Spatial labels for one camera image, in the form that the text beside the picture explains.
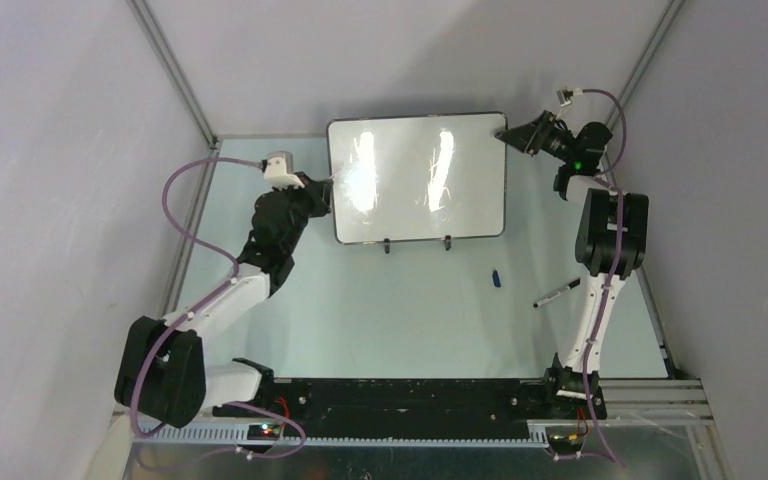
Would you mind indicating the grey cable duct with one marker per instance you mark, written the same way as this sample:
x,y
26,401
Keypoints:
x,y
206,433

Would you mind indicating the wire whiteboard stand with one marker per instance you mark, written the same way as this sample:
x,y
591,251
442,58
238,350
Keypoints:
x,y
445,241

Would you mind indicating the white whiteboard black frame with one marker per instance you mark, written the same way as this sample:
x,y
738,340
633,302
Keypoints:
x,y
418,177

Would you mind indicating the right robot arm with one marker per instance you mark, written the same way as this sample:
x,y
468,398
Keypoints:
x,y
610,243

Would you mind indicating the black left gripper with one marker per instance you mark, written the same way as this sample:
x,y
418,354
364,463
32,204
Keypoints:
x,y
318,193

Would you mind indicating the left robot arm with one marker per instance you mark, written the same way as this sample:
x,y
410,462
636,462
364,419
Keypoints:
x,y
163,371

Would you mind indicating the black marker pen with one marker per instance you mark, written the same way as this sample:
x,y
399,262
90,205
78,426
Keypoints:
x,y
556,293

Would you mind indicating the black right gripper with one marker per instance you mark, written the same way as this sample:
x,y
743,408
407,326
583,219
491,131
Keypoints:
x,y
531,137

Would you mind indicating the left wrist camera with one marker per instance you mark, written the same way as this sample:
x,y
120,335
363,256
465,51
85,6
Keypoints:
x,y
278,171

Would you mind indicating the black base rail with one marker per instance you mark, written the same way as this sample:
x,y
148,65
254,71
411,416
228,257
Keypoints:
x,y
416,409

